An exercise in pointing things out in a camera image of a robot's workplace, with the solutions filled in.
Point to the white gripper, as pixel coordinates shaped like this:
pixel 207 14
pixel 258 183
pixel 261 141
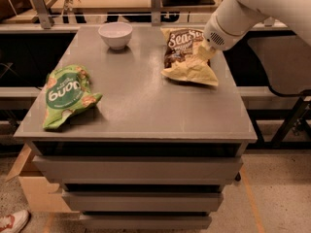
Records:
pixel 218 36

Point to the brown sea salt chip bag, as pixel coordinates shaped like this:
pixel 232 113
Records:
pixel 181 61

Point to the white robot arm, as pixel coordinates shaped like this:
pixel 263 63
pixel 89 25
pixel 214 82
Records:
pixel 234 18

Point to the green rice chip bag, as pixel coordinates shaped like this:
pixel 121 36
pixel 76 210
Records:
pixel 68 94

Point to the white ceramic bowl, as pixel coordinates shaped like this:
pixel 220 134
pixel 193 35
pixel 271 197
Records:
pixel 116 35

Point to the top grey drawer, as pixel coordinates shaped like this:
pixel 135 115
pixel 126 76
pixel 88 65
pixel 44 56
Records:
pixel 138 170

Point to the grey drawer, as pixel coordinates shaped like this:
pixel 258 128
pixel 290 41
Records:
pixel 142 201
pixel 145 222
pixel 138 170

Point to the middle grey drawer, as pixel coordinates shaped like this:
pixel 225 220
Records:
pixel 142 201

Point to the bottom grey drawer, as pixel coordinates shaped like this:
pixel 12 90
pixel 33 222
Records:
pixel 145 222

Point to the wooden box on floor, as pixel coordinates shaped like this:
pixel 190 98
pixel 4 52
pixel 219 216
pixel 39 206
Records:
pixel 41 195

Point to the white red sneaker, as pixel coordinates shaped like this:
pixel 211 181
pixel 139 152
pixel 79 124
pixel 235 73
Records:
pixel 15 222

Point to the middle metal rail bracket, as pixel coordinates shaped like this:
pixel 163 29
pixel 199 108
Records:
pixel 155 12

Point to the left metal rail bracket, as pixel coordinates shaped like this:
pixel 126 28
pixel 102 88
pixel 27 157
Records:
pixel 44 17

